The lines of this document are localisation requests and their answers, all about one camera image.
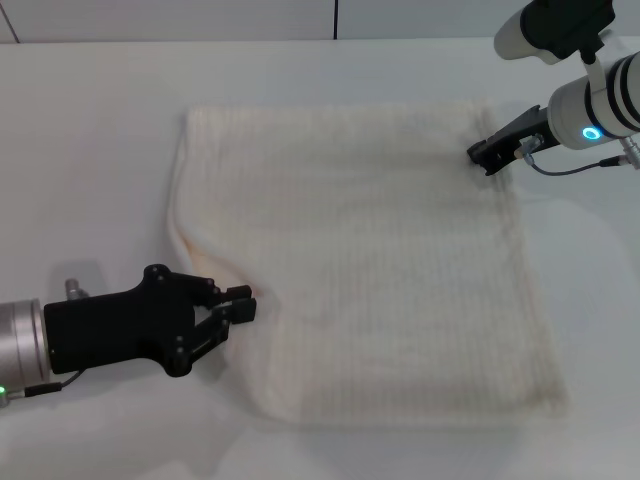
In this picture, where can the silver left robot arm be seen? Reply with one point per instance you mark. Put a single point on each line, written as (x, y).
(20, 340)

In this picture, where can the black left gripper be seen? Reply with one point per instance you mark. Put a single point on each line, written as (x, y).
(115, 330)

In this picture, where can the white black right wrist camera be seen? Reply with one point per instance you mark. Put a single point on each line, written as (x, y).
(550, 22)

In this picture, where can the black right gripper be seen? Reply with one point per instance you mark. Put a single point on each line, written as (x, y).
(525, 132)

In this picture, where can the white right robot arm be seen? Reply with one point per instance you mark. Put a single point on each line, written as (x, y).
(600, 105)

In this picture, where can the cream white ribbed towel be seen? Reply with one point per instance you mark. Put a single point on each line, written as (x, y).
(390, 270)

